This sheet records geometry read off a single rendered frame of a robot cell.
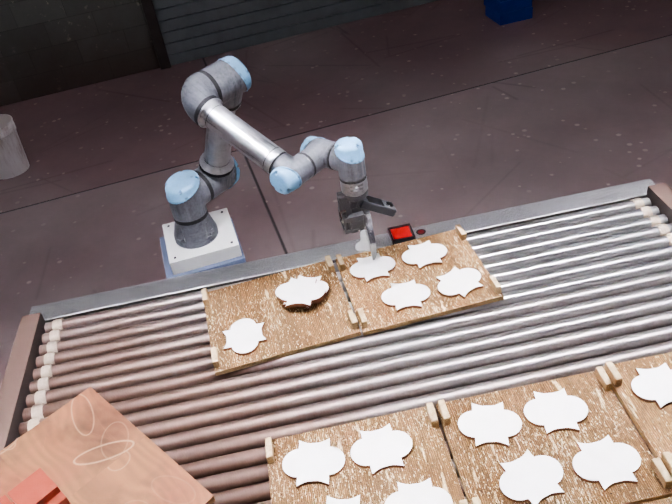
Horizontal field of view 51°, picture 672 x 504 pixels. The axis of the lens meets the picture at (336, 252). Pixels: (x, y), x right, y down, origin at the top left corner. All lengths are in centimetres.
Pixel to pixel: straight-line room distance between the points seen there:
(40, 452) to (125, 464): 22
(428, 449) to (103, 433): 75
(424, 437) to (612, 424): 42
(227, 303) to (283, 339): 25
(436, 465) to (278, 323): 65
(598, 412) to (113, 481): 110
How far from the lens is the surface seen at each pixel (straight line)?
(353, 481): 164
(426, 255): 216
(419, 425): 172
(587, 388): 181
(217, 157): 234
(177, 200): 235
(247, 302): 212
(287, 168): 187
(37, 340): 230
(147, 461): 167
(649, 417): 178
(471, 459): 166
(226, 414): 186
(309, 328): 199
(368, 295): 206
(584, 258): 221
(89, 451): 175
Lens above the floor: 228
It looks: 37 degrees down
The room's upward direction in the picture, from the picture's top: 10 degrees counter-clockwise
